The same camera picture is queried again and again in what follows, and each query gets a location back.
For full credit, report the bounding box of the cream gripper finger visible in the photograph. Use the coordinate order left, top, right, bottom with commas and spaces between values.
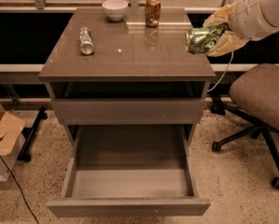
202, 3, 236, 28
206, 31, 248, 57

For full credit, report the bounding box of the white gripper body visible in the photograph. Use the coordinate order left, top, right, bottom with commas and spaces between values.
230, 0, 279, 41

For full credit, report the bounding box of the crushed green soda can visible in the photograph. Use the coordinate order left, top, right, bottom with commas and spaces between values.
186, 23, 229, 54

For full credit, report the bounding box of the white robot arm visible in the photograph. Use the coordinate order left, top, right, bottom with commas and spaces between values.
203, 0, 279, 57

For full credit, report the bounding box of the brown soda can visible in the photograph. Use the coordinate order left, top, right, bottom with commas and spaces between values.
145, 0, 160, 27

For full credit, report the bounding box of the closed grey top drawer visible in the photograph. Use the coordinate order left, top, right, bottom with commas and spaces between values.
51, 98, 206, 125

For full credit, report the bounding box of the grey drawer cabinet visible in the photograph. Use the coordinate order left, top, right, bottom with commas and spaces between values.
39, 8, 215, 140

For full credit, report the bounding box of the open grey middle drawer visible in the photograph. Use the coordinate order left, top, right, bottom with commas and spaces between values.
48, 124, 210, 217

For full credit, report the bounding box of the brown office chair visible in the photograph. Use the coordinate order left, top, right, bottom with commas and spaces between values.
211, 63, 279, 189

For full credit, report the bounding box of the white ceramic bowl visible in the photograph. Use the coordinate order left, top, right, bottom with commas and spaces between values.
102, 0, 128, 21

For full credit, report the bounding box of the black stand leg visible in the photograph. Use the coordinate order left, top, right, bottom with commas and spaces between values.
17, 106, 48, 162

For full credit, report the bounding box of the cardboard box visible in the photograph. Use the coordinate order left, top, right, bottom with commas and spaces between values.
0, 104, 25, 181

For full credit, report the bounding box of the white hanging cable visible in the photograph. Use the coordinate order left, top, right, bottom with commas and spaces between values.
206, 49, 235, 93

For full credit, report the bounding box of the black floor cable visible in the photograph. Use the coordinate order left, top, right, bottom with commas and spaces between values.
0, 139, 40, 224

